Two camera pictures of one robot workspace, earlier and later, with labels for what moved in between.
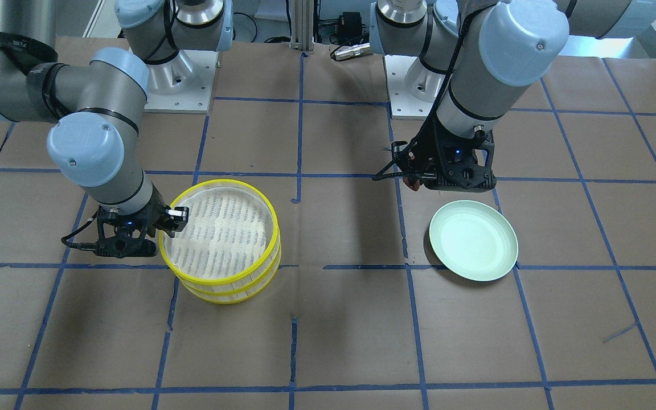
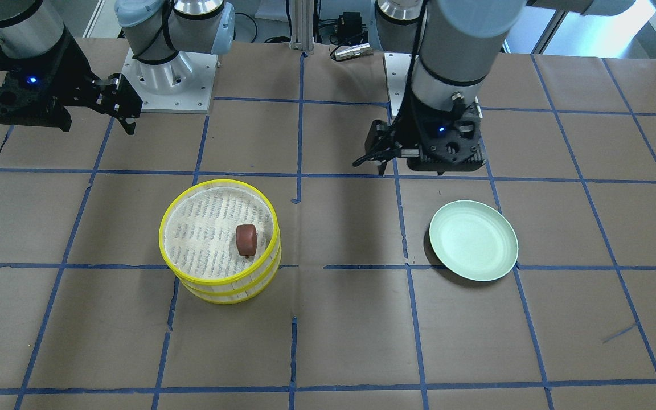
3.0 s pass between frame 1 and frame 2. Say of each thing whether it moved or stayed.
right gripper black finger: moved
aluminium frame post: stayed
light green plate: stayed
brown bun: moved
